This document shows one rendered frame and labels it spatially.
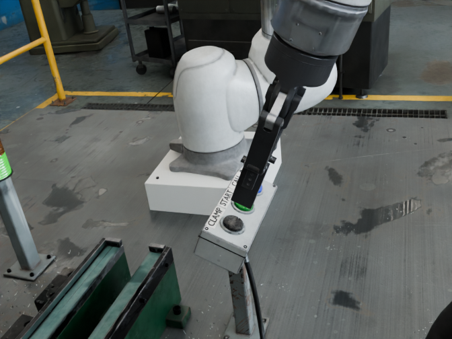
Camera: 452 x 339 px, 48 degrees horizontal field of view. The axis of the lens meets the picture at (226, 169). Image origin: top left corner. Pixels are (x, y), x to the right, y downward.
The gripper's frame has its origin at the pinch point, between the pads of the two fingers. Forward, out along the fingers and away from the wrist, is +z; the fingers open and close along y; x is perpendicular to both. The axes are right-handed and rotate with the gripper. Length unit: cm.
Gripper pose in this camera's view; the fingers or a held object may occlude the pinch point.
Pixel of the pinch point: (249, 181)
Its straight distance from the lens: 66.8
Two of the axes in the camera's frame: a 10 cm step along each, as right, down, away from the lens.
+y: -3.2, 4.9, -8.1
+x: 9.1, 4.1, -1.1
